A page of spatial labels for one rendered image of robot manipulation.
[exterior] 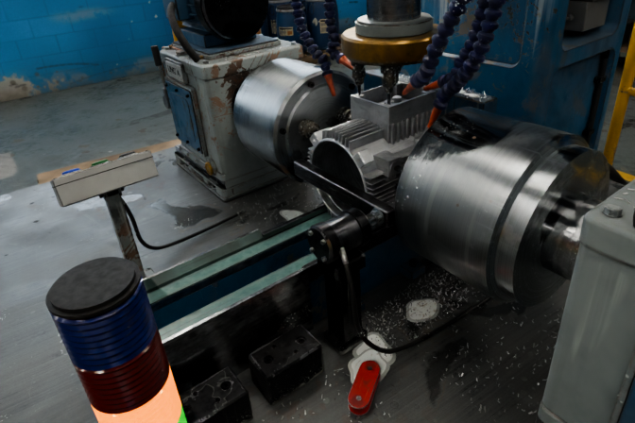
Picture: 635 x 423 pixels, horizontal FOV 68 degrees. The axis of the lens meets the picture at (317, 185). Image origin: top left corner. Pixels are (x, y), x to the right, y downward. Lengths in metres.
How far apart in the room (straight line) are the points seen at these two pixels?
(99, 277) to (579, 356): 0.49
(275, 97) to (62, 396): 0.63
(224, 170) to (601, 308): 0.92
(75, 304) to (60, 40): 5.90
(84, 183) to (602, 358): 0.79
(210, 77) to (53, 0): 5.07
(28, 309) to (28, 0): 5.22
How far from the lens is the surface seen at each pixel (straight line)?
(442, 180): 0.66
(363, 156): 0.78
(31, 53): 6.20
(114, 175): 0.92
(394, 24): 0.80
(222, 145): 1.21
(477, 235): 0.63
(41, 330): 1.05
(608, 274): 0.54
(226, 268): 0.84
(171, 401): 0.42
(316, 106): 0.98
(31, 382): 0.96
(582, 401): 0.66
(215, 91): 1.17
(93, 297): 0.34
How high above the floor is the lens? 1.42
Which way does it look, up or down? 28 degrees down
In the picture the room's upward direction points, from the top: 5 degrees counter-clockwise
